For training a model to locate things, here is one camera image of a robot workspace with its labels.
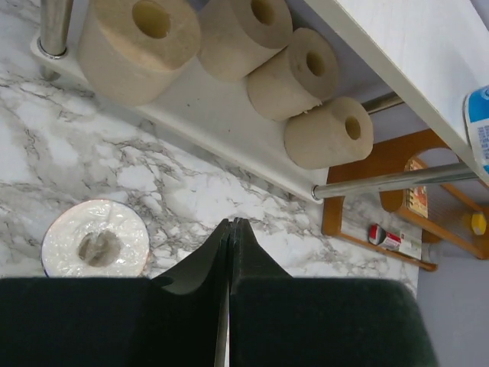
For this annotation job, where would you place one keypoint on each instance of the red white box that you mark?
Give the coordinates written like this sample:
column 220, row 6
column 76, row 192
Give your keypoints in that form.
column 384, row 239

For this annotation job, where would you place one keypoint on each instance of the orange patterned booklet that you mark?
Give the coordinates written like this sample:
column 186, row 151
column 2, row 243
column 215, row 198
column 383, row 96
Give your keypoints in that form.
column 416, row 197

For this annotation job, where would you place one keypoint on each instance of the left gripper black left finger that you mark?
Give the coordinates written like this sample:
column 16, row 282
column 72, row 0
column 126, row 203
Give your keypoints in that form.
column 177, row 318

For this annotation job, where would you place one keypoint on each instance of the yellow cap jar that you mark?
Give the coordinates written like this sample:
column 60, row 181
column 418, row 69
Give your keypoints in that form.
column 476, row 222

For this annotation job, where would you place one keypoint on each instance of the brown wooden rack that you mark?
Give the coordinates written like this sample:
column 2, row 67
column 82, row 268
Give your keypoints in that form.
column 393, row 157

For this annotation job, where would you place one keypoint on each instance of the blue roll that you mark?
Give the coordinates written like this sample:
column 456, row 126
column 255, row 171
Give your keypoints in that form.
column 96, row 238
column 476, row 124

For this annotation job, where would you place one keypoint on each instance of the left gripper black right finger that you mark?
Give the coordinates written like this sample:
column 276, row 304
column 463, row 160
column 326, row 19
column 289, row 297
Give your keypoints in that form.
column 279, row 320

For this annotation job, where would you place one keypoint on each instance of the white green box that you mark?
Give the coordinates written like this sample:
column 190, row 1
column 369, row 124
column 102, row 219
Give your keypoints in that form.
column 410, row 246

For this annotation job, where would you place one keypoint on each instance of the brown paper roll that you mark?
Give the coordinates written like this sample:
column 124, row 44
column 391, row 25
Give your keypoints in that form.
column 131, row 51
column 338, row 132
column 239, row 36
column 297, row 79

